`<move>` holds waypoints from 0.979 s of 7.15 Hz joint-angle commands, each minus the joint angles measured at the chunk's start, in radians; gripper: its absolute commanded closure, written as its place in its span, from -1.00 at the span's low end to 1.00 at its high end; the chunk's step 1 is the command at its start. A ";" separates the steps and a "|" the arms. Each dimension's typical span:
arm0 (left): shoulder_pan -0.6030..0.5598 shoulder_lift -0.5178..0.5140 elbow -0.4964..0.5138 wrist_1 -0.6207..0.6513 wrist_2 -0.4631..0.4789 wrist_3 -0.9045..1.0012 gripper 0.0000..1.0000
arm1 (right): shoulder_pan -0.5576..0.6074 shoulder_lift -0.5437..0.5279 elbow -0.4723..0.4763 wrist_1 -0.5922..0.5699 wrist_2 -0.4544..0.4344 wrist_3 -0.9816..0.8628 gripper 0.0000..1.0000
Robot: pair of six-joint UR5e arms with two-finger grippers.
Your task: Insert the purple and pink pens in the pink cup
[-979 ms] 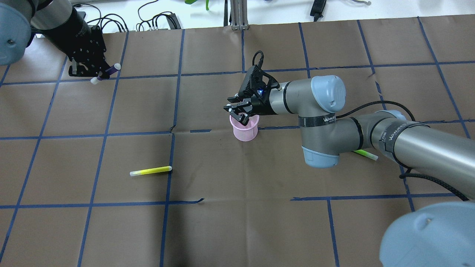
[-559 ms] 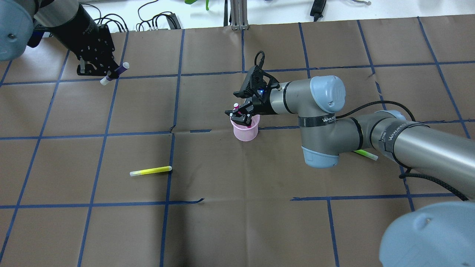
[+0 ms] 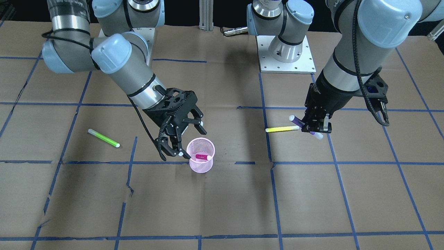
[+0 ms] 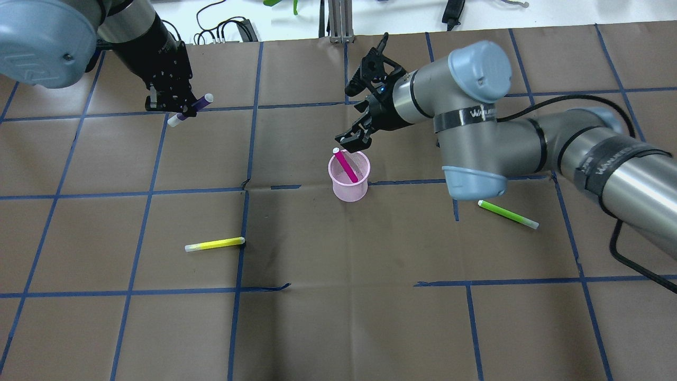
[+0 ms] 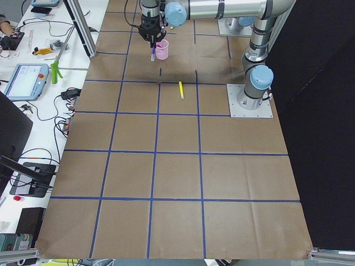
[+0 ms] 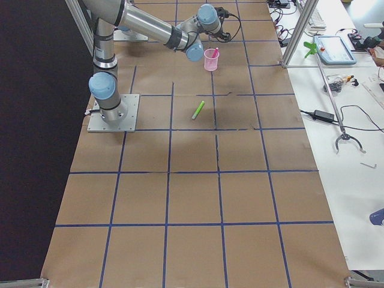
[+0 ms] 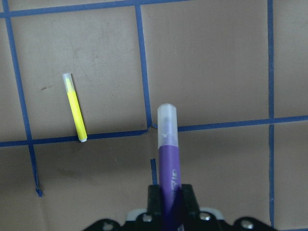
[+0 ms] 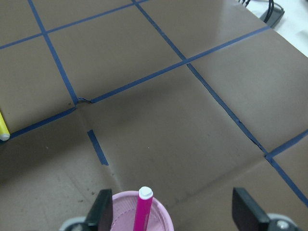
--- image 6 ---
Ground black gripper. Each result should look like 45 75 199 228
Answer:
209 31 231 41

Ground pink marker pen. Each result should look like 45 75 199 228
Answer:
212 47 219 59

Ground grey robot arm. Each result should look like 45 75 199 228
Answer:
83 1 230 133

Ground pink mesh cup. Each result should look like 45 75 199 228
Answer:
204 49 220 71

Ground green highlighter pen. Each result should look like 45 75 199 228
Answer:
191 101 205 120

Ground white keyboard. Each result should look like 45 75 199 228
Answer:
308 8 326 31

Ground blue teach pendant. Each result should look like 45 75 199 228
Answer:
313 35 357 65

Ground black power adapter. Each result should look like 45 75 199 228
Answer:
312 110 335 123

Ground long metal grabber tool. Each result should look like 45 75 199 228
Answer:
313 44 367 155

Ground silver hex key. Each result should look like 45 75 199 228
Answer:
360 162 377 169

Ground aluminium frame post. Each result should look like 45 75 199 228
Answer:
281 0 318 68

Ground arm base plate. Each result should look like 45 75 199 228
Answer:
87 94 140 133

